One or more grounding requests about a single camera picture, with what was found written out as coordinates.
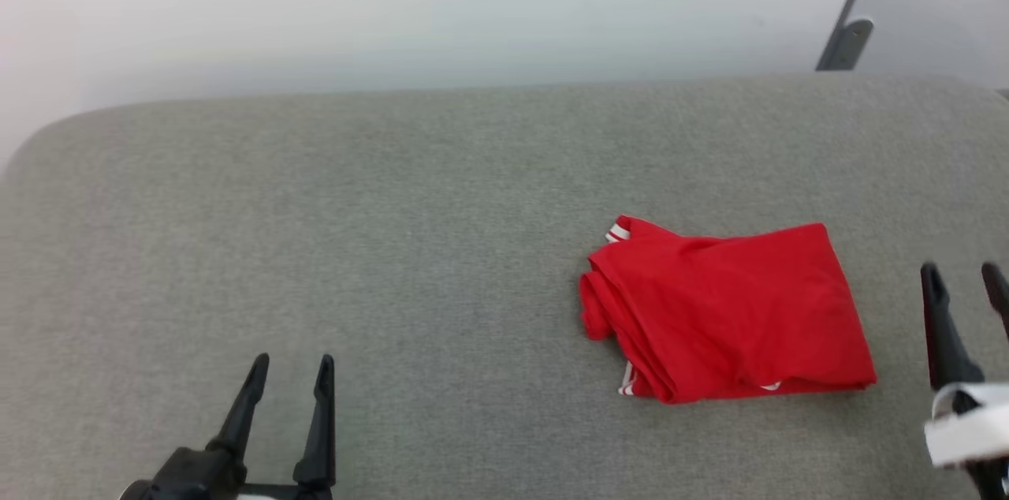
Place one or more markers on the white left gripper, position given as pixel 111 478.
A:
pixel 276 494

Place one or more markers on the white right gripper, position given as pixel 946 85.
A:
pixel 977 433

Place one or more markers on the red shirt with white trim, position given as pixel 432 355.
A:
pixel 733 311

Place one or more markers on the grey fabric sofa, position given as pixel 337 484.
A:
pixel 394 248

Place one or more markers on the rounded metal mounting plate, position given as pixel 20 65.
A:
pixel 850 42

